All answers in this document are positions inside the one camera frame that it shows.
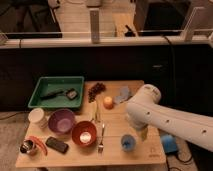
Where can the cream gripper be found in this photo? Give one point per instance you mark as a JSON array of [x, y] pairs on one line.
[[144, 133]]

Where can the red bowl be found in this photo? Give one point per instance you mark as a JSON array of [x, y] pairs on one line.
[[84, 133]]

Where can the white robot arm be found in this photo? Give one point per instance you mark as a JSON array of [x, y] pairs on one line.
[[143, 109]]

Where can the green plastic tray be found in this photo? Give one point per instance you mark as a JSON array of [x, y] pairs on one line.
[[46, 85]]

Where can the small blue bowl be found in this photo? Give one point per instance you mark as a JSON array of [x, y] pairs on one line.
[[128, 143]]

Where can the blue device on floor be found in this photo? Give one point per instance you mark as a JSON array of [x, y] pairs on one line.
[[169, 144]]

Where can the light blue cloth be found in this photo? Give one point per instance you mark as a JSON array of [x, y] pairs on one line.
[[125, 94]]

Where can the wooden table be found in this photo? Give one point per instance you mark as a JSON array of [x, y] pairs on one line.
[[149, 151]]

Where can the silver fork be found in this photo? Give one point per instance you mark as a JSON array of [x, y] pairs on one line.
[[101, 146]]

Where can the orange fruit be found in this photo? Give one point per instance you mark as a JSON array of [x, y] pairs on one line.
[[108, 102]]

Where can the yellow green banana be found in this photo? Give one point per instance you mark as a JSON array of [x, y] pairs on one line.
[[96, 113]]

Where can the purple bowl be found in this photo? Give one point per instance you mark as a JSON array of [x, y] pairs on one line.
[[61, 121]]

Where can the black phone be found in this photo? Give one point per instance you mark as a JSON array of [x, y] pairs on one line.
[[57, 145]]

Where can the white paper cup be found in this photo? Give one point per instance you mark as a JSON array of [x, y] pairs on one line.
[[37, 117]]

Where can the small metal cup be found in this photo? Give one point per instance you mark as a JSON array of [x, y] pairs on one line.
[[28, 147]]

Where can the black handled brush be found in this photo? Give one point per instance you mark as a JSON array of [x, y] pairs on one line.
[[70, 94]]

